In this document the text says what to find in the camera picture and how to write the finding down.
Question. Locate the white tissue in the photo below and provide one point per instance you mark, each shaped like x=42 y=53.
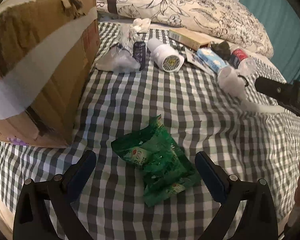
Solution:
x=141 y=25

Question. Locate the small black pouch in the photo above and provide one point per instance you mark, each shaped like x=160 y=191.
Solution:
x=222 y=50

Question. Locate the checkered bed sheet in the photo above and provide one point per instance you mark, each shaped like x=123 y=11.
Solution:
x=198 y=115

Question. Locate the floral duvet roll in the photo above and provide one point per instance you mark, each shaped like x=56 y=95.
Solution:
x=225 y=19

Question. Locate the white sachet dark label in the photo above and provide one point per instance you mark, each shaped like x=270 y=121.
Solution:
x=193 y=59

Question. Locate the blue white tissue pack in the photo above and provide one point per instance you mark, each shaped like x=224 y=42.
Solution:
x=211 y=59

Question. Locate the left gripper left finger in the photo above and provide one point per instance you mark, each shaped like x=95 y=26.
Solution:
x=69 y=185

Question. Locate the white round bottle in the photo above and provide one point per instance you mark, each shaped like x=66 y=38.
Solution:
x=166 y=58

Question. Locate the white foam strip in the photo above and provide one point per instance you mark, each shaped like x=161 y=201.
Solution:
x=258 y=108

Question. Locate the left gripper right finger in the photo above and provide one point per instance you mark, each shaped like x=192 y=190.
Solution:
x=214 y=177

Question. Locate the brown kraft paper box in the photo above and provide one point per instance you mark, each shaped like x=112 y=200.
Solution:
x=189 y=38

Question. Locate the white plush toy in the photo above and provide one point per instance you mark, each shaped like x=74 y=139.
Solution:
x=231 y=82

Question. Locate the teal curtain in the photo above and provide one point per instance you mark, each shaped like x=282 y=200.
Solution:
x=283 y=27

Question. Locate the crinkled plastic wrapper pack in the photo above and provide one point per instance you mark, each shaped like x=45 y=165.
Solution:
x=127 y=55

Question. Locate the green snack bag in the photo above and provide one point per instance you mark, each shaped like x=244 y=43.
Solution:
x=165 y=169

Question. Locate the cardboard box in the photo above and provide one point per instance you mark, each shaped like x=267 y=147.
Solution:
x=47 y=48

